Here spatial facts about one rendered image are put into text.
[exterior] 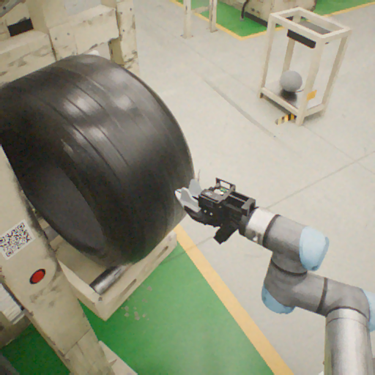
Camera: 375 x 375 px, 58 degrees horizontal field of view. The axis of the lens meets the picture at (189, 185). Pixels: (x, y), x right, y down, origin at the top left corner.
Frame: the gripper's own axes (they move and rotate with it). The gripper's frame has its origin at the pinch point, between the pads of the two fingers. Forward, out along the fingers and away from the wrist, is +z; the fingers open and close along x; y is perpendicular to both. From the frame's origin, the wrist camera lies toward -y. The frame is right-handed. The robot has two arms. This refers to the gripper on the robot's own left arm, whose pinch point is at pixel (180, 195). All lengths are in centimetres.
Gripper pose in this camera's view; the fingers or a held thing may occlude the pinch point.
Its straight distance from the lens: 84.1
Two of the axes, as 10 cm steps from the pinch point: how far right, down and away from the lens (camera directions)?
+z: -7.9, -3.4, 5.1
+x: -6.1, 5.6, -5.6
